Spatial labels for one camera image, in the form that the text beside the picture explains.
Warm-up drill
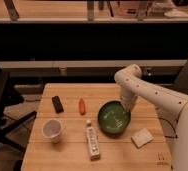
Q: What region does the green ceramic bowl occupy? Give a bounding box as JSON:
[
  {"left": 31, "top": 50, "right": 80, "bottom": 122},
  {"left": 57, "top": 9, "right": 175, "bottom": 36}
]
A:
[{"left": 98, "top": 101, "right": 131, "bottom": 135}]

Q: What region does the black rectangular bar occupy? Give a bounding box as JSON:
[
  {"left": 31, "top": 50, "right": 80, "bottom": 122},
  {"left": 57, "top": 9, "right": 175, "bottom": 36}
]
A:
[{"left": 52, "top": 96, "right": 64, "bottom": 113}]

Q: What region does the white plastic bottle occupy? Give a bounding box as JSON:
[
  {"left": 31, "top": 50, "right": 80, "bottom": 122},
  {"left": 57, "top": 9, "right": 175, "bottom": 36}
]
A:
[{"left": 86, "top": 119, "right": 100, "bottom": 160}]

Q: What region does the long wooden bench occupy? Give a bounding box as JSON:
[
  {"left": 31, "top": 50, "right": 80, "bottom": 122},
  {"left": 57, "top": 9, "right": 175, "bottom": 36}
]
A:
[{"left": 0, "top": 60, "right": 186, "bottom": 77}]

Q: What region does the white sponge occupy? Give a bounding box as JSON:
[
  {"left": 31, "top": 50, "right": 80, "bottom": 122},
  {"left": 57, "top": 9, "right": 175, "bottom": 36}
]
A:
[{"left": 131, "top": 128, "right": 153, "bottom": 148}]

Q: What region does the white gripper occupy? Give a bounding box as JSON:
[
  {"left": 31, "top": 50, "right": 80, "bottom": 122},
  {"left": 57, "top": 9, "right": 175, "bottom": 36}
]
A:
[{"left": 120, "top": 88, "right": 137, "bottom": 111}]

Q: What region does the black cable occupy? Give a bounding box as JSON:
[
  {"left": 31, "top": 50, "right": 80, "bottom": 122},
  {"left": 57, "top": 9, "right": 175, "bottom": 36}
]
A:
[{"left": 159, "top": 117, "right": 179, "bottom": 139}]

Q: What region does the white paper cup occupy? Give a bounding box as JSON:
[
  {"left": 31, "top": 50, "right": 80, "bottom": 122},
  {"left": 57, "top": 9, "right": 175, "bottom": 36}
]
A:
[{"left": 42, "top": 119, "right": 63, "bottom": 143}]

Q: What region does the orange carrot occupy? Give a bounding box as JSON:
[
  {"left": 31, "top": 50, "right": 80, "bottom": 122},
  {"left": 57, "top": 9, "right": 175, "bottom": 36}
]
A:
[{"left": 79, "top": 98, "right": 86, "bottom": 115}]

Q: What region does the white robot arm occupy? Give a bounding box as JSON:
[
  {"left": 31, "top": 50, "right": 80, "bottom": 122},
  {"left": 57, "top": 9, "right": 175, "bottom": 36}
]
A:
[{"left": 114, "top": 64, "right": 188, "bottom": 171}]

